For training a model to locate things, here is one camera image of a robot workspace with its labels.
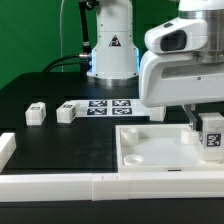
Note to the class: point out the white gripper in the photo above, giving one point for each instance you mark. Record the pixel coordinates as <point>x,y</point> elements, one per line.
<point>170,73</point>

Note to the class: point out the white square tabletop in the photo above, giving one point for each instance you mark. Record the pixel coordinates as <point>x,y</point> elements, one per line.
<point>159,148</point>

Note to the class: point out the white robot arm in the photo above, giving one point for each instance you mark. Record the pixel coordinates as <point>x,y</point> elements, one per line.
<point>115,60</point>

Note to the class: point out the white marker base plate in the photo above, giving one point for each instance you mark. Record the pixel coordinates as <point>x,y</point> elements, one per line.
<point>110,108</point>

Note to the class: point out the white U-shaped fence wall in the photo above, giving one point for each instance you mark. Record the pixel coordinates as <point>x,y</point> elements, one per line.
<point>95,187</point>

